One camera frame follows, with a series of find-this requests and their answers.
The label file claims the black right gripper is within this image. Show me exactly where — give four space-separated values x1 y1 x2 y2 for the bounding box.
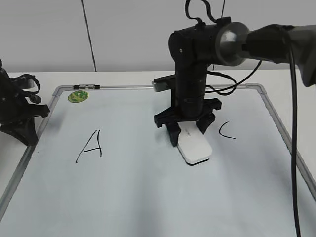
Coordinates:
154 81 221 147

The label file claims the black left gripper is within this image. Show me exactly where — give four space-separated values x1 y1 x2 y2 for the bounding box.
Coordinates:
0 67 50 146

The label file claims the white board eraser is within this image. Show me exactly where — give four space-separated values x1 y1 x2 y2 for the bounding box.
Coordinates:
177 122 213 165

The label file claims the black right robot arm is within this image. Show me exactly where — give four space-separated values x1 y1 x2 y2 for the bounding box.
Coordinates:
153 17 316 146

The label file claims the green round magnet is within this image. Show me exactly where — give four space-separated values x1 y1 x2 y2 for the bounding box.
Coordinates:
68 90 89 103

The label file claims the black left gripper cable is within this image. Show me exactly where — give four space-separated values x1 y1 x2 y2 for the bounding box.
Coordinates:
14 74 42 104

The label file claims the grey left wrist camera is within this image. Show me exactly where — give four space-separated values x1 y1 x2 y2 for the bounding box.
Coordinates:
25 79 35 89

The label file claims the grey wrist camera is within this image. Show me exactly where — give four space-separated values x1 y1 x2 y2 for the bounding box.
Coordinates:
152 75 176 92
25 79 35 89

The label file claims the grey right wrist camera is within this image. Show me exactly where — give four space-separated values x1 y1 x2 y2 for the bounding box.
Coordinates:
152 75 176 92

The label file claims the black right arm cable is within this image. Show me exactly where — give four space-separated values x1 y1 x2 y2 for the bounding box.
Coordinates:
185 0 301 237

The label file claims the black clip on board frame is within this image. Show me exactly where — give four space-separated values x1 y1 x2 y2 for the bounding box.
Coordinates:
73 84 100 90

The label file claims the white board with grey frame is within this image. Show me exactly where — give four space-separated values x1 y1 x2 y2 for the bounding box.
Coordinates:
0 82 316 237

